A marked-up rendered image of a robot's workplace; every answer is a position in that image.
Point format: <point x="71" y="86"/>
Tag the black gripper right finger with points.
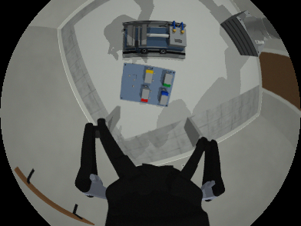
<point x="212" y="185"/>

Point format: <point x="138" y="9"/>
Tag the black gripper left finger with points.
<point x="87" y="180"/>

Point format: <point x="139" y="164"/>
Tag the grey metal blank with blue end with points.
<point x="163" y="97"/>

